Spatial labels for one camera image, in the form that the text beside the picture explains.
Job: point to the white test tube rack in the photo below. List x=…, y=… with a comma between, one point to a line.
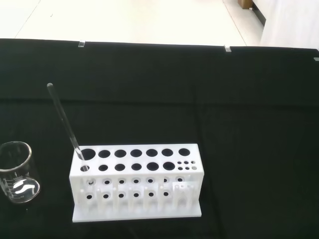
x=139, y=160

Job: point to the black bench cloth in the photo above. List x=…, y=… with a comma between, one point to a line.
x=174, y=99

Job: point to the brown box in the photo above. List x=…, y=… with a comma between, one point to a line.
x=245, y=3

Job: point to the clear glass beaker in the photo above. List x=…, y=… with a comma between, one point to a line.
x=27, y=184

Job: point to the white fabric cover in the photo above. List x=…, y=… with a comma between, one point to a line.
x=291, y=25

